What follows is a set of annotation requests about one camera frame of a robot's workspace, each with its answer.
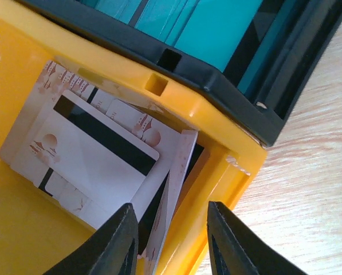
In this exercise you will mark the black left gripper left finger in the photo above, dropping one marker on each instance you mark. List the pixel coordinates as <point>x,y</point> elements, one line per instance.
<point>112,249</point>

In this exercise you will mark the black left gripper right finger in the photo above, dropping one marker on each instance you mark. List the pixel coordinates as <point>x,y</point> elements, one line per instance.
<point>235,249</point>

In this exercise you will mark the white card edge-on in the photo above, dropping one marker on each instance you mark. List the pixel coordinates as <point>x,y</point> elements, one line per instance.
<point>169,199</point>

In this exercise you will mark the stack of white cards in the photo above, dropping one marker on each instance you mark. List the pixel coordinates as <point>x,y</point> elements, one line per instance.
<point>87,149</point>

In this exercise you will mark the black bin with teal cards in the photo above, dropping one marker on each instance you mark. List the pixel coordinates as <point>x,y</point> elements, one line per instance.
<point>287,65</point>

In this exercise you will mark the stack of teal cards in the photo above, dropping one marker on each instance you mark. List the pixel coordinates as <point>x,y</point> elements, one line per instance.
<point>232,36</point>

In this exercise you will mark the yellow plastic bin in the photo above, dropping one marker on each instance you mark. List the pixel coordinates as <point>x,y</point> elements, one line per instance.
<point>36,232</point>

